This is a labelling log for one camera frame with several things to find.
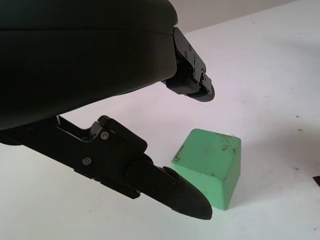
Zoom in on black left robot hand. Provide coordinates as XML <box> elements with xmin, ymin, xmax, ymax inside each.
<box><xmin>0</xmin><ymin>0</ymin><xmax>216</xmax><ymax>221</ymax></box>

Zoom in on green wooden block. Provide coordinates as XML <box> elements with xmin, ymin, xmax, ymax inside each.
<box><xmin>171</xmin><ymin>128</ymin><xmax>242</xmax><ymax>210</ymax></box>

